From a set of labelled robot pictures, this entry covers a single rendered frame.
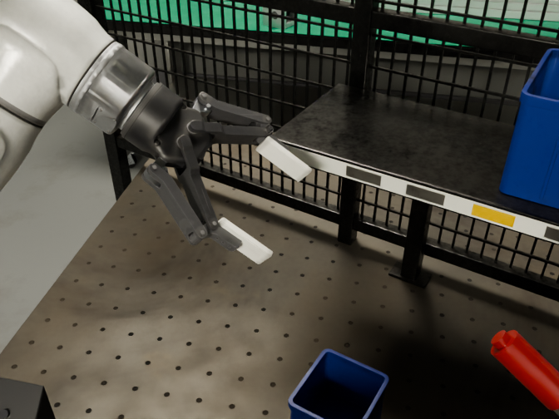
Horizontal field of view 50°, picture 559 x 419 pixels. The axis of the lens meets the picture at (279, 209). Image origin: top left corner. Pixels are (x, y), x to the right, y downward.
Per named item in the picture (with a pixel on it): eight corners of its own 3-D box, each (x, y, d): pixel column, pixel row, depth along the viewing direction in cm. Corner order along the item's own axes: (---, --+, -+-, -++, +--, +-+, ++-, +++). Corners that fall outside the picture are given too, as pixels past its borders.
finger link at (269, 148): (254, 150, 75) (257, 146, 76) (298, 182, 77) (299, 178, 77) (266, 139, 73) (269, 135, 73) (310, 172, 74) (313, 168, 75)
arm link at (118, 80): (61, 121, 66) (106, 153, 68) (80, 76, 59) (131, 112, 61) (103, 73, 72) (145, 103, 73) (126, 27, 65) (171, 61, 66)
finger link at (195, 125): (179, 147, 70) (176, 136, 70) (259, 147, 76) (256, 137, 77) (191, 130, 67) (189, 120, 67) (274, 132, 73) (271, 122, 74)
